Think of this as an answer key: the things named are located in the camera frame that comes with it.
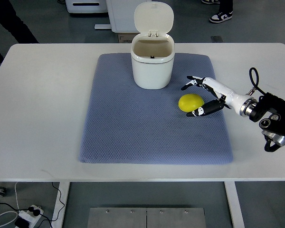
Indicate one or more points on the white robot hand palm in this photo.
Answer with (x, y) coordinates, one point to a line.
(241, 104)

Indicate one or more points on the white table leg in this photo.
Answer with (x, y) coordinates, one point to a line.
(60, 205)
(234, 205)

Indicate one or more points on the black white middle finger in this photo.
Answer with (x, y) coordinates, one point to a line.
(195, 78)

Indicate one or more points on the white trash bin with lid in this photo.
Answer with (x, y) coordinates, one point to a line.
(153, 49)

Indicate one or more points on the metal floor plate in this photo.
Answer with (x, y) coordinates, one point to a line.
(146, 218)

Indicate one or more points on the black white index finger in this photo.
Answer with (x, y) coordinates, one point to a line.
(197, 83)

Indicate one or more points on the yellow lemon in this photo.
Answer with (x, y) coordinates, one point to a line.
(190, 102)

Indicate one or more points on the white appliance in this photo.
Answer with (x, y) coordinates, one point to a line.
(86, 6)

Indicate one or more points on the white cabinet base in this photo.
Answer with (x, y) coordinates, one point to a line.
(121, 16)

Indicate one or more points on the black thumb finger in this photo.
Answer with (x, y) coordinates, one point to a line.
(208, 108)

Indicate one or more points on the black and white sneaker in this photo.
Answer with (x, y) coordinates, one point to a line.
(221, 17)

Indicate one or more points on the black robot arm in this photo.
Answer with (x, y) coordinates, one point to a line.
(265, 108)

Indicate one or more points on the left white table leg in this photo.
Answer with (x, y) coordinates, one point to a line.
(60, 205)

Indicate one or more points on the blue textured mat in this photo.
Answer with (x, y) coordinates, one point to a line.
(127, 124)

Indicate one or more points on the right white table leg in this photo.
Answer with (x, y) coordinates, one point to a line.
(234, 205)

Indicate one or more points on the white power strip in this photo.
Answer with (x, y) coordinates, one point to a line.
(28, 218)

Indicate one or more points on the cardboard box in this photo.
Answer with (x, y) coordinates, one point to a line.
(126, 37)

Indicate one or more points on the person dark trousers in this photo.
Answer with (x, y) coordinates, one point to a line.
(14, 25)

